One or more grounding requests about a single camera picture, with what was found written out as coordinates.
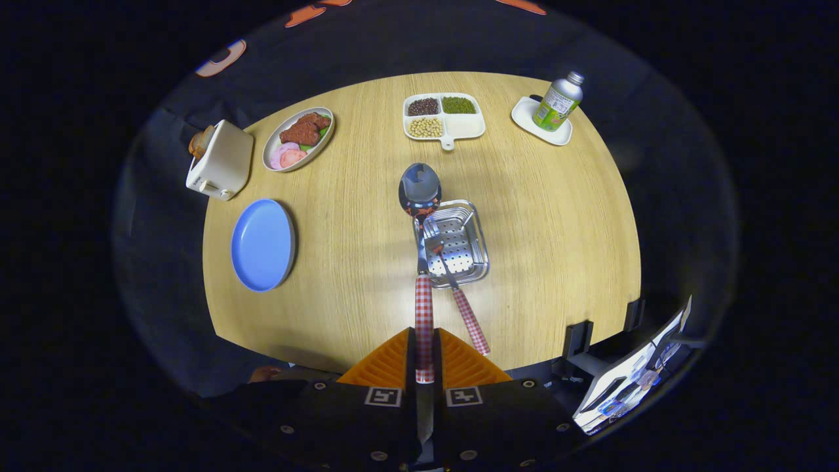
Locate perforated metal basket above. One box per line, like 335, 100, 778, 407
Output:
413, 199, 490, 289

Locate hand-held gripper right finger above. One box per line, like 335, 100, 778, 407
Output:
434, 326, 577, 472

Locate brown bread slice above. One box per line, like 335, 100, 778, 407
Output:
189, 125, 216, 159

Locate blue round plate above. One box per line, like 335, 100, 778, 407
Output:
230, 199, 297, 293

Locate pink ham slices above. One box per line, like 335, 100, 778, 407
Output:
270, 142, 309, 170

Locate oval white plate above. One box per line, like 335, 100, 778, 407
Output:
262, 107, 335, 173

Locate tilted screen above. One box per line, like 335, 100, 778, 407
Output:
572, 295, 693, 435

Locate green label metal bottle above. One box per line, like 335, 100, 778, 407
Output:
532, 71, 585, 132

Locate red checked handle spoon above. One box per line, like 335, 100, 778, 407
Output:
398, 162, 443, 446

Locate red checked handle fork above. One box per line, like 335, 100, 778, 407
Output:
423, 220, 492, 357

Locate white divided tray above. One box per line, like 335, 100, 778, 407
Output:
402, 92, 487, 151

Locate brown meat slices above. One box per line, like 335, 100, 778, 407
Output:
279, 112, 332, 146

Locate white toaster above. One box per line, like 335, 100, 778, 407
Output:
185, 119, 254, 201

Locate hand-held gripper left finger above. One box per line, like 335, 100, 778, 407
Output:
272, 326, 418, 472

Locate small white plate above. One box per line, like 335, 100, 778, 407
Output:
511, 96, 574, 146

